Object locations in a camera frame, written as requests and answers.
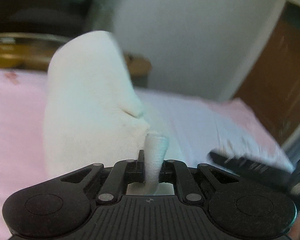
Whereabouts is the white small cloth garment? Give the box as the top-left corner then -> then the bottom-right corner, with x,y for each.
43,31 -> 183,195

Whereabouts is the pink floral bed sheet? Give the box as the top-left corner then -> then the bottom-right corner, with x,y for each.
0,69 -> 294,239

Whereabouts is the brown wooden door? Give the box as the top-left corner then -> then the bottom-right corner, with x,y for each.
234,1 -> 300,145

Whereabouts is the wooden tv stand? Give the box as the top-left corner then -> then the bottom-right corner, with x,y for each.
0,33 -> 152,88

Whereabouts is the black flat screen television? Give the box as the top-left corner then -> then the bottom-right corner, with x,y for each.
0,0 -> 93,37

